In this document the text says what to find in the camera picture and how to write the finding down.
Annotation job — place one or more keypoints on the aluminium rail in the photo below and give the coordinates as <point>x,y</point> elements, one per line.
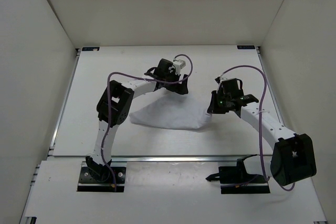
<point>178,158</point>

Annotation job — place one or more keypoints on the right blue label sticker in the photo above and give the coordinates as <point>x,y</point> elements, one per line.
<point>245,47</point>

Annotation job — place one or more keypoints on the blue label sticker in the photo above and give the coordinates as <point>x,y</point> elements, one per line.
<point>245,47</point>
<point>90,49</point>

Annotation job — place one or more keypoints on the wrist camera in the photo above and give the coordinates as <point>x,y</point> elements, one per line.
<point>220,79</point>
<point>178,65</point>

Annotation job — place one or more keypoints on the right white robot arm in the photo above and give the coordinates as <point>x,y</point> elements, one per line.
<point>292,157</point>

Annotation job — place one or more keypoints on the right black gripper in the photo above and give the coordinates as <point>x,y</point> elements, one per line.
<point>213,109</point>

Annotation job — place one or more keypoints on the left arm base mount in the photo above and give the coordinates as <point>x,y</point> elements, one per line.
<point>89,181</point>

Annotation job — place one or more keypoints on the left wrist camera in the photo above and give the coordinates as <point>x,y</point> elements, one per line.
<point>178,65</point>

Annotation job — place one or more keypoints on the left blue label sticker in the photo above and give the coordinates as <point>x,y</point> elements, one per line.
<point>90,49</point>

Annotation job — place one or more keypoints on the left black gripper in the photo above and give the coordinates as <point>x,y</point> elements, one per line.
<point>179,88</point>

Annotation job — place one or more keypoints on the white skirt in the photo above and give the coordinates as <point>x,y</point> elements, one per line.
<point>173,112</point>

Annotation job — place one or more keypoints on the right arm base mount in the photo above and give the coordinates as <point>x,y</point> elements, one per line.
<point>236,181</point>

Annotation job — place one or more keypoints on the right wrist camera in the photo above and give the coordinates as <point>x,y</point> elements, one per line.
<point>220,79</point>

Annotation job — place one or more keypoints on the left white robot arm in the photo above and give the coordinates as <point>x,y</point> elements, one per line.
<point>114,106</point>

